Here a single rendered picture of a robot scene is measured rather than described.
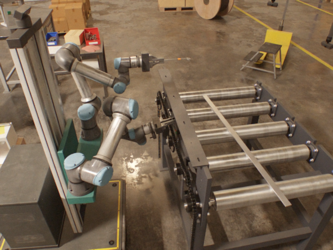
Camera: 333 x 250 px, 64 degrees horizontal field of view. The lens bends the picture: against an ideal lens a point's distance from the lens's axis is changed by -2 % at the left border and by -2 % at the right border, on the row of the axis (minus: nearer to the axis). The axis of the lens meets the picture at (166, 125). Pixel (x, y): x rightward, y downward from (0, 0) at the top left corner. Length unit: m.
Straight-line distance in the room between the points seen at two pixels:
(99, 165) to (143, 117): 2.39
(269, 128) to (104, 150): 1.29
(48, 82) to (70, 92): 2.94
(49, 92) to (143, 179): 1.55
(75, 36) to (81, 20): 2.93
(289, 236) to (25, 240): 1.88
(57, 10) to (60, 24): 0.39
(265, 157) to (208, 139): 0.42
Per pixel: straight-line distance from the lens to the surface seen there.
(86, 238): 2.22
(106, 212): 2.32
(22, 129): 4.05
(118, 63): 1.84
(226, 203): 1.64
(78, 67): 1.79
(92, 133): 2.00
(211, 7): 8.25
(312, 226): 2.38
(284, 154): 2.04
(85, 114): 1.92
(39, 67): 1.68
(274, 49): 5.16
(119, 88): 1.75
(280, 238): 2.28
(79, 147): 1.99
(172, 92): 2.02
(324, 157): 2.14
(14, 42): 1.38
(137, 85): 4.62
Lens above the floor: 2.16
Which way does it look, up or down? 36 degrees down
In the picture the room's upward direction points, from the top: straight up
